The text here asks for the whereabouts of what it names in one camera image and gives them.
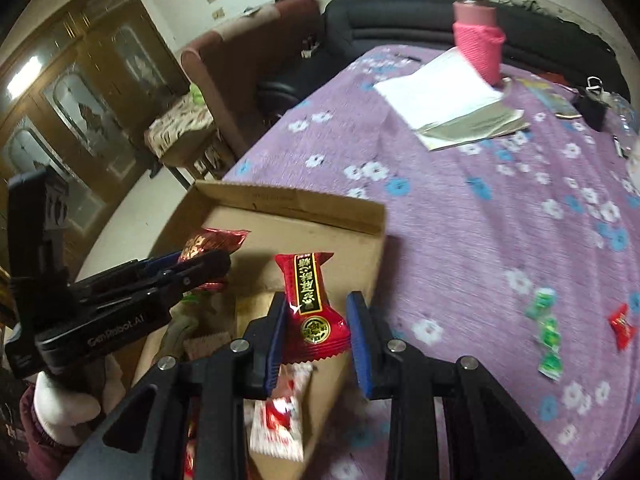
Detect stool with floral cloth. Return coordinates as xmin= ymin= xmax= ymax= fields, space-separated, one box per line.
xmin=144 ymin=92 xmax=237 ymax=182

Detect wooden glass-door cabinet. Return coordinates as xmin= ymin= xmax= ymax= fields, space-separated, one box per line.
xmin=0 ymin=0 xmax=192 ymax=282

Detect small red candy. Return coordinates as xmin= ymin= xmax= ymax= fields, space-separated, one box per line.
xmin=608 ymin=303 xmax=636 ymax=352

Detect red black-label snack packet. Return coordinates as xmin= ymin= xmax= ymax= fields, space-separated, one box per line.
xmin=274 ymin=252 xmax=350 ymax=364

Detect black sofa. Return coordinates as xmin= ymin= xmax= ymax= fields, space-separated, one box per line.
xmin=257 ymin=0 xmax=632 ymax=112

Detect pink knitted sleeve bottle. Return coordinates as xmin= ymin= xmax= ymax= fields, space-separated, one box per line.
xmin=452 ymin=0 xmax=505 ymax=87

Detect open white book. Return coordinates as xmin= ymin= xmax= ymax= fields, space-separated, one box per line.
xmin=373 ymin=47 xmax=531 ymax=152

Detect clear plastic bag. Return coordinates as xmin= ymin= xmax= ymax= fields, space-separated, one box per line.
xmin=610 ymin=92 xmax=640 ymax=162

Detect green wrapped candy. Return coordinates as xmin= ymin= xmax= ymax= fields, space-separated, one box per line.
xmin=538 ymin=352 xmax=565 ymax=382
xmin=524 ymin=287 xmax=559 ymax=319
xmin=537 ymin=314 xmax=561 ymax=349

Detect dark red foil snack packet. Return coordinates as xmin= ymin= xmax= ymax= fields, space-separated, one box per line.
xmin=178 ymin=228 xmax=251 ymax=292

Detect black binder clip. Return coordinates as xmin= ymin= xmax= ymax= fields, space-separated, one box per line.
xmin=572 ymin=75 xmax=609 ymax=132

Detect person's left hand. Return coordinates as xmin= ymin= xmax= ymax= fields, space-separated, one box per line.
xmin=31 ymin=354 xmax=127 ymax=445

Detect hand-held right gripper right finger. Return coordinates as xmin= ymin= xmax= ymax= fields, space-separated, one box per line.
xmin=345 ymin=290 xmax=576 ymax=480

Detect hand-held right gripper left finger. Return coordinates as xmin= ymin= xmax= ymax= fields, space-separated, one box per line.
xmin=57 ymin=291 xmax=291 ymax=480

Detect white red snack packet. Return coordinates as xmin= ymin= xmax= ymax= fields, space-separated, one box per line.
xmin=249 ymin=364 xmax=314 ymax=462

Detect cardboard box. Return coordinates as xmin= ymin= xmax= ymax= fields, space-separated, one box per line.
xmin=117 ymin=180 xmax=389 ymax=480

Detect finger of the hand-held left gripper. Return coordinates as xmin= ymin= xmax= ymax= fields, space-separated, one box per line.
xmin=69 ymin=251 xmax=184 ymax=302
xmin=80 ymin=250 xmax=232 ymax=322

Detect person's left forearm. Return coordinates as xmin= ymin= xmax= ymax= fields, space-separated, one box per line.
xmin=19 ymin=389 xmax=77 ymax=480

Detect brown armchair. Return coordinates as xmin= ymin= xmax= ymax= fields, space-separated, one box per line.
xmin=179 ymin=0 xmax=327 ymax=162

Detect colourful booklet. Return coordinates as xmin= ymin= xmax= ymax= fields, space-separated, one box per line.
xmin=514 ymin=77 xmax=584 ymax=119

